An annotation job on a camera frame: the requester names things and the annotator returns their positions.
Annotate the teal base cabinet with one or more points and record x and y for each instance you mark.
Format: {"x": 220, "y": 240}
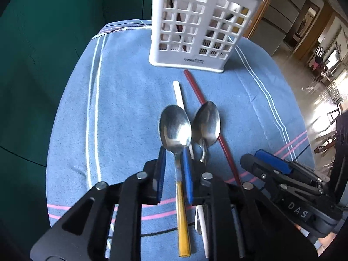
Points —
{"x": 40, "y": 59}

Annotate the person's right hand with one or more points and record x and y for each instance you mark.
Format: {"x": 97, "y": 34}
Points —
{"x": 324, "y": 246}

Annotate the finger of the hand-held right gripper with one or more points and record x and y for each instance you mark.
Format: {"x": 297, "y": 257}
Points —
{"x": 272, "y": 160}
{"x": 255, "y": 168}

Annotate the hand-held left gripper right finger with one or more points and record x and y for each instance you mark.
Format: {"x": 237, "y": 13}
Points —
{"x": 187, "y": 176}

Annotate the reddish brown chopstick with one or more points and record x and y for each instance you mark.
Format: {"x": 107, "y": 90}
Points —
{"x": 201, "y": 99}

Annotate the pink garment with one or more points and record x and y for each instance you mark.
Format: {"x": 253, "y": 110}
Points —
{"x": 316, "y": 65}

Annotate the grey refrigerator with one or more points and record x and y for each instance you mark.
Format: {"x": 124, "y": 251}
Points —
{"x": 282, "y": 11}

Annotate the white slotted utensil holder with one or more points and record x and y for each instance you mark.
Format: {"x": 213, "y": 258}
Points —
{"x": 174, "y": 61}

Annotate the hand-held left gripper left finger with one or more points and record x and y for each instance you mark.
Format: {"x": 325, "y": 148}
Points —
{"x": 161, "y": 174}

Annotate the white chopstick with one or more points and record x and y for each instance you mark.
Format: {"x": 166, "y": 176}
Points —
{"x": 179, "y": 95}

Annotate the wooden chair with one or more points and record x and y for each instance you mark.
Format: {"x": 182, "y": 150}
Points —
{"x": 326, "y": 138}

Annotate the blue striped cloth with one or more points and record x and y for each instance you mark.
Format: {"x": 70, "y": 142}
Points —
{"x": 122, "y": 100}

